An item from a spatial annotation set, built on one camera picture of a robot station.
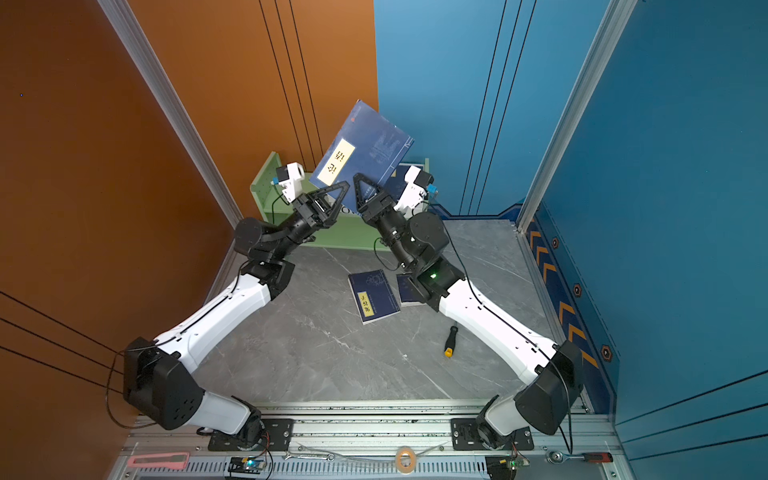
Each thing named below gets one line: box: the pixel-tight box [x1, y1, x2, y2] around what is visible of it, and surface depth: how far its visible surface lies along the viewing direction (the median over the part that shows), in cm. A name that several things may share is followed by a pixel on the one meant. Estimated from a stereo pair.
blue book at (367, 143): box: [309, 100, 415, 209], surface depth 58 cm
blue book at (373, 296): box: [347, 269, 401, 325], surface depth 99 cm
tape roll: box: [395, 446, 417, 475], surface depth 71 cm
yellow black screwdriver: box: [444, 325, 459, 358], surface depth 89 cm
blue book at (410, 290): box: [396, 274, 425, 302], surface depth 51 cm
